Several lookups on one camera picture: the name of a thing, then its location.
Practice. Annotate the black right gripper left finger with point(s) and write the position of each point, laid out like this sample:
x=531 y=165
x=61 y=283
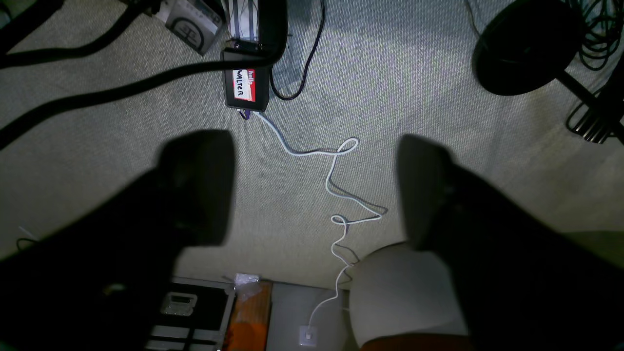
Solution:
x=98 y=284

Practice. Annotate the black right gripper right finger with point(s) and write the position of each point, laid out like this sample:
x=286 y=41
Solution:
x=521 y=286

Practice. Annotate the black equipment case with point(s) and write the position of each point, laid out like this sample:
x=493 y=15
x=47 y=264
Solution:
x=194 y=316

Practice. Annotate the white round stool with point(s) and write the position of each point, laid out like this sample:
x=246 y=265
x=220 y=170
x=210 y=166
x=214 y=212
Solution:
x=397 y=290

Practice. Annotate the black round stand base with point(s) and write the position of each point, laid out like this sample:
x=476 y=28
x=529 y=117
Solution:
x=526 y=46

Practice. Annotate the black box with name sticker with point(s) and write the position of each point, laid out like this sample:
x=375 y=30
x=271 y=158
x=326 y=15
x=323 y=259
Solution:
x=247 y=88

